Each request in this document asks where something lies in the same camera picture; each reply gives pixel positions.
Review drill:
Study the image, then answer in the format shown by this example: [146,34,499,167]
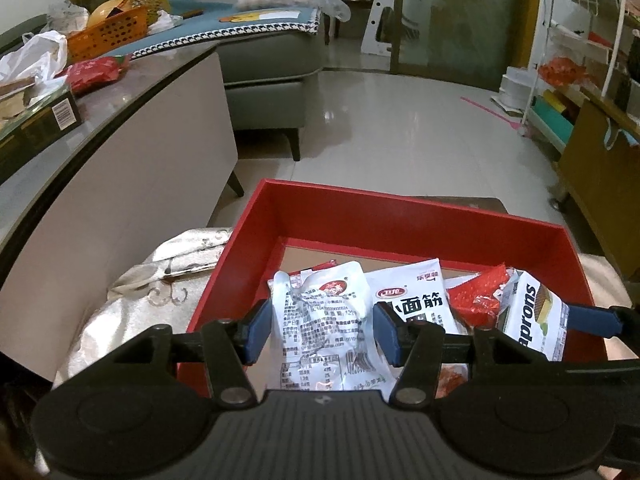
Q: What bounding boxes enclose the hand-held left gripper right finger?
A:
[373,301,582,409]

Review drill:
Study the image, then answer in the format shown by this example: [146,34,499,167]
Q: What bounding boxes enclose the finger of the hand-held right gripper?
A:
[566,358,640,387]
[566,303,640,338]

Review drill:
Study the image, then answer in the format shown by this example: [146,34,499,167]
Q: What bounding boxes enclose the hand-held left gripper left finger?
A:
[64,299,274,409]

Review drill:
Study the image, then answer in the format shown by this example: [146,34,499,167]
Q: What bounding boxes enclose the white packet black characters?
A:
[366,258,462,337]

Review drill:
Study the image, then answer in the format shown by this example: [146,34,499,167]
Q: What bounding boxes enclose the white wafer packet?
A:
[497,269,572,362]

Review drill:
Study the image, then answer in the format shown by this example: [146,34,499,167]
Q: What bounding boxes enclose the small white red-logo packet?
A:
[269,259,397,392]

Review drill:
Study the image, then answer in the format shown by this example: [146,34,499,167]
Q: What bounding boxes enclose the red foil packet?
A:
[439,364,471,397]

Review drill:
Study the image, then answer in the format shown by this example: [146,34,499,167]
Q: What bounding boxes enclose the red gummy packet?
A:
[444,262,517,331]

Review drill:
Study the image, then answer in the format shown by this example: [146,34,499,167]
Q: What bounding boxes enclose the red cardboard box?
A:
[175,178,608,401]

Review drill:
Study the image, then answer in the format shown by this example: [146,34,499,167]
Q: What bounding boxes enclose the wooden cabinet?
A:
[552,85,640,282]

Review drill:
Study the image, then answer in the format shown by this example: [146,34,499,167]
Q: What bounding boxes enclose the brown wooden table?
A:
[412,195,508,217]

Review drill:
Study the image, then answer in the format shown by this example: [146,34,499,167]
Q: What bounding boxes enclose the teal storage bin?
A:
[530,90,577,152]

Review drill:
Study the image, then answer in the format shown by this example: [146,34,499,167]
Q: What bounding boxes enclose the grey coffee table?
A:
[0,42,246,376]

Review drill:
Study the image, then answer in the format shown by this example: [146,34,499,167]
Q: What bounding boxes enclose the pink fly swatter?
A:
[460,96,532,137]

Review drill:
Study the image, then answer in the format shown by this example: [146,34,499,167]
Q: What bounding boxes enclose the white stacked containers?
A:
[500,66,539,112]

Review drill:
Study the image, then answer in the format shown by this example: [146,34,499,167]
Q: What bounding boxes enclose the grey sofa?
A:
[122,0,327,162]

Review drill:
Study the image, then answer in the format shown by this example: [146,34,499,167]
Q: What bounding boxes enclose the white perforated board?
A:
[360,0,402,56]

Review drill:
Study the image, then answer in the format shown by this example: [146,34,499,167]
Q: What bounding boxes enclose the dark box with barcode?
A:
[0,87,84,182]

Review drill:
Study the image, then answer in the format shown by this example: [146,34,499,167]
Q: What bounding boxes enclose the teal sofa cover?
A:
[125,0,322,61]

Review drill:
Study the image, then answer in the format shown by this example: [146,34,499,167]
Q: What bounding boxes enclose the red crinkled packet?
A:
[65,55,132,94]

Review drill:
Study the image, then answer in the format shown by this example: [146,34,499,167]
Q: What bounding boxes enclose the glass sliding door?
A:
[390,0,542,92]

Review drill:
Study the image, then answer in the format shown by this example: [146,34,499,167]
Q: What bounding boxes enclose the orange plastic basket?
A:
[65,0,172,64]

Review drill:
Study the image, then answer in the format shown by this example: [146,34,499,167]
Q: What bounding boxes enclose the clear plastic bag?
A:
[235,0,352,24]

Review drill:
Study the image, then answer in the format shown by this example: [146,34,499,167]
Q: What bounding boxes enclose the yellow plastic bowl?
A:
[87,0,132,27]

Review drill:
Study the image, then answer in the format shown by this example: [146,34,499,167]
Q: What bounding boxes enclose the crumpled white plastic bag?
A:
[47,0,92,32]

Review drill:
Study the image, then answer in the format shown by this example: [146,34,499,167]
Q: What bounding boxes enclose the white wire rack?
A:
[520,0,640,152]

